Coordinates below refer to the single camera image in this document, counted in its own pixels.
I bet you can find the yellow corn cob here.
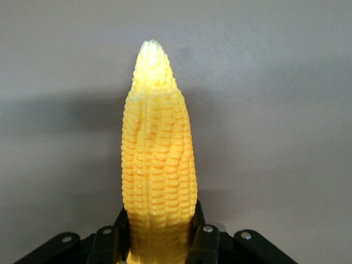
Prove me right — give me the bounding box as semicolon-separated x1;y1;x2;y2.
120;40;198;264

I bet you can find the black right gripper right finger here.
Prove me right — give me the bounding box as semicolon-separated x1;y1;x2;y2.
188;200;221;264

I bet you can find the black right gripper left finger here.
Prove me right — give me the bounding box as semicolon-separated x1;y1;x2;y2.
87;206;130;264

